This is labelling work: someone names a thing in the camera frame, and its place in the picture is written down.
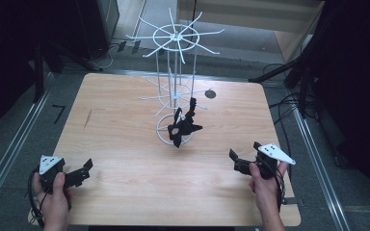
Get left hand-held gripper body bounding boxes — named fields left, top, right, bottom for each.
left=38, top=155, right=75, bottom=194

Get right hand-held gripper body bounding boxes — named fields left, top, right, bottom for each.
left=244, top=142, right=297, bottom=180

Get white wire display rack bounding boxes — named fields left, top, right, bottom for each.
left=125, top=8, right=225, bottom=146

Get person's right hand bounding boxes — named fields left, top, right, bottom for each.
left=248, top=161, right=289, bottom=215

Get person's left hand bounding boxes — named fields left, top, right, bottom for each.
left=31, top=171, right=74, bottom=231

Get black metal stand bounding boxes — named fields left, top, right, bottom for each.
left=248, top=47, right=319, bottom=119
left=33, top=38, right=104, bottom=104

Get light wooden furniture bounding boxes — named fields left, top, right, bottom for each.
left=176, top=0, right=326, bottom=64

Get dark cabinet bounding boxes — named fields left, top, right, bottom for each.
left=75, top=0, right=120, bottom=61

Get black floor cable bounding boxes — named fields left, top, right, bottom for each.
left=262, top=62, right=306, bottom=161

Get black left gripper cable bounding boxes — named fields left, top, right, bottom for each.
left=27, top=167, right=51, bottom=228

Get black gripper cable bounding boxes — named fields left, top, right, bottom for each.
left=27, top=167, right=51, bottom=228
left=275, top=165, right=298, bottom=214

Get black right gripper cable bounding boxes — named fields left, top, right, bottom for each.
left=275, top=165, right=298, bottom=214

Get aluminium floor rail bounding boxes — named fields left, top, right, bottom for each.
left=0, top=70, right=56, bottom=215
left=291, top=105, right=352, bottom=231

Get white floor cable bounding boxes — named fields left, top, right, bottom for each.
left=97, top=44, right=119, bottom=70

